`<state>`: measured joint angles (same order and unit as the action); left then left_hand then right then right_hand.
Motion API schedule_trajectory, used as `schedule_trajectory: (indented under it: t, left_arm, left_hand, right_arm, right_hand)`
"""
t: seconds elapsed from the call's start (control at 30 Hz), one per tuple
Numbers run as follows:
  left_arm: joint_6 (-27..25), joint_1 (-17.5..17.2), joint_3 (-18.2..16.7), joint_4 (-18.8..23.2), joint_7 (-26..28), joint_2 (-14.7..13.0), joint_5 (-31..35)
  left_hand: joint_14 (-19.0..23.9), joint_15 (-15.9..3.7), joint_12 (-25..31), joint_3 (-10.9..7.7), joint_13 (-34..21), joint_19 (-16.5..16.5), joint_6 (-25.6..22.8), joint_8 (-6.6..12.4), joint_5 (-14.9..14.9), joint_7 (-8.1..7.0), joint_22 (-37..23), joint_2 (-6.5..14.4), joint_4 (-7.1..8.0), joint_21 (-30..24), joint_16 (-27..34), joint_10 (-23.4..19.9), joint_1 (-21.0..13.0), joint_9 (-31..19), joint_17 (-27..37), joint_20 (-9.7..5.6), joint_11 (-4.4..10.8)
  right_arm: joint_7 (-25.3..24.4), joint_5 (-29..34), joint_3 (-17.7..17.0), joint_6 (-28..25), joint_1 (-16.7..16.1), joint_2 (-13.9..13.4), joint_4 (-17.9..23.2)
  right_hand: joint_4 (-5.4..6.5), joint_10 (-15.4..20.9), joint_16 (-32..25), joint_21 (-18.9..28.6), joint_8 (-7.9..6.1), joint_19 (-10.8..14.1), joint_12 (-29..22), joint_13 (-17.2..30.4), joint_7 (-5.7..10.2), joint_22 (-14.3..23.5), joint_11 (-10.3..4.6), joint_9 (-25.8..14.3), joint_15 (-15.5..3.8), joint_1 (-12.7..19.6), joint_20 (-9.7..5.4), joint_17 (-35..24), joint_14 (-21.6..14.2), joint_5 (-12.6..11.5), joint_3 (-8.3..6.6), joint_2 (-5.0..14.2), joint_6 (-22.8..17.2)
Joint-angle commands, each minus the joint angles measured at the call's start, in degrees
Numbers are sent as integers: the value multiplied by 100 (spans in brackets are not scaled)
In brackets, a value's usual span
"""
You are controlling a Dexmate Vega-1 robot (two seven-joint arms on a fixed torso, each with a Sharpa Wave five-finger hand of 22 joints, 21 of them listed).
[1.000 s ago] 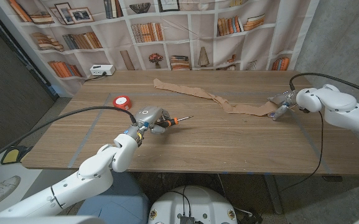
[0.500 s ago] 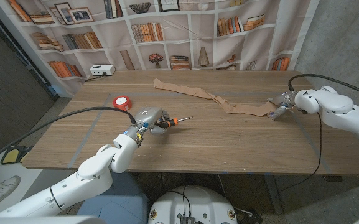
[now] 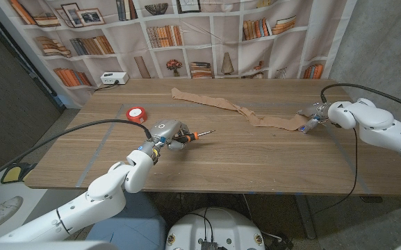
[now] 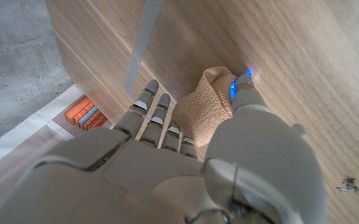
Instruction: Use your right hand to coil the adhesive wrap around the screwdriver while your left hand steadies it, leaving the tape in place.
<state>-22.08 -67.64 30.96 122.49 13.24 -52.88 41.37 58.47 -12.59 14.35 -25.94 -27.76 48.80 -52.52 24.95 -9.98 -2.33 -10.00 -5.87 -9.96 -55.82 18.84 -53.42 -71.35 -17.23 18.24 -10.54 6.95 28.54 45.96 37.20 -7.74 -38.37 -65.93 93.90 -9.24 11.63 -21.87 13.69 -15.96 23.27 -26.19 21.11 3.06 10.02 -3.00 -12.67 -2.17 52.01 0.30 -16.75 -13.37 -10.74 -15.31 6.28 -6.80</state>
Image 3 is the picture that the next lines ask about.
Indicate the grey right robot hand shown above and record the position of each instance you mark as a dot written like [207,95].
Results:
[318,111]

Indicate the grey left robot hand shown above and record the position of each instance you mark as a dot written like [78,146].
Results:
[167,130]

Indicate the black orange screwdriver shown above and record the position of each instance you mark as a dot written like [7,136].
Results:
[186,137]

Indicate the beige nylon stocking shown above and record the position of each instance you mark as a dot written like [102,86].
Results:
[221,103]

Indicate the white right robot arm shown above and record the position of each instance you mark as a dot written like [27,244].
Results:
[377,121]

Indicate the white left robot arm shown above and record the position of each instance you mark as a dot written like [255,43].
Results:
[99,198]

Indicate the red tape roll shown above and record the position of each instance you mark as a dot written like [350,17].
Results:
[136,112]

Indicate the white power strip box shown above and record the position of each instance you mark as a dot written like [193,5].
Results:
[114,77]

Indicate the printed bookshelf backdrop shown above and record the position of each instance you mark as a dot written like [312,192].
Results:
[200,45]

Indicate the blue-grey base under table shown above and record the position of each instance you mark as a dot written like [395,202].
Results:
[144,222]

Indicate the black table foot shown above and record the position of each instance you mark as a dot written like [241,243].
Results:
[371,199]

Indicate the grey table leg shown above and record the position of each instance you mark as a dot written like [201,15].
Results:
[304,215]

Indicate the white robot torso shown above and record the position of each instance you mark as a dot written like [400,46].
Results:
[221,225]

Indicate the black floor adapter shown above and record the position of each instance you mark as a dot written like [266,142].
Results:
[280,243]

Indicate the yellow black floor object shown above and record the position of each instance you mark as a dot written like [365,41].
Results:
[10,173]

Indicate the person in grey trousers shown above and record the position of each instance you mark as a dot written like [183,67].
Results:
[7,206]

